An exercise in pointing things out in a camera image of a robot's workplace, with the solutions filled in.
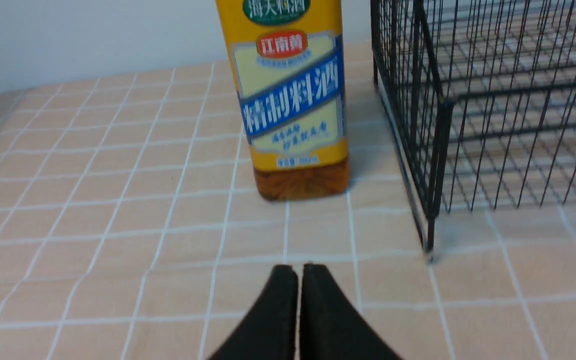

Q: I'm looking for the yellow-label cooking wine bottle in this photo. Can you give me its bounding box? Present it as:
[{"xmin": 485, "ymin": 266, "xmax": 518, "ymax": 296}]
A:
[{"xmin": 215, "ymin": 0, "xmax": 350, "ymax": 201}]

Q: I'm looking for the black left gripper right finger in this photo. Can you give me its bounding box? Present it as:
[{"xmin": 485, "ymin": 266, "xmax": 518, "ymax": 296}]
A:
[{"xmin": 300, "ymin": 263, "xmax": 402, "ymax": 360}]

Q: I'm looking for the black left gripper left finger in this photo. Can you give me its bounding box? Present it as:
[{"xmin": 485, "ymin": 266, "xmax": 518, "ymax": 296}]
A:
[{"xmin": 210, "ymin": 264, "xmax": 299, "ymax": 360}]

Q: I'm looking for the black wire mesh shelf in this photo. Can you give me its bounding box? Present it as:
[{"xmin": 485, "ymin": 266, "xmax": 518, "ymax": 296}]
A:
[{"xmin": 370, "ymin": 0, "xmax": 576, "ymax": 256}]

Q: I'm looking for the pink grid-pattern tablecloth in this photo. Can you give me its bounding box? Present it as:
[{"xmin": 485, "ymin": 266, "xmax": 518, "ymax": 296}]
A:
[{"xmin": 0, "ymin": 41, "xmax": 576, "ymax": 360}]

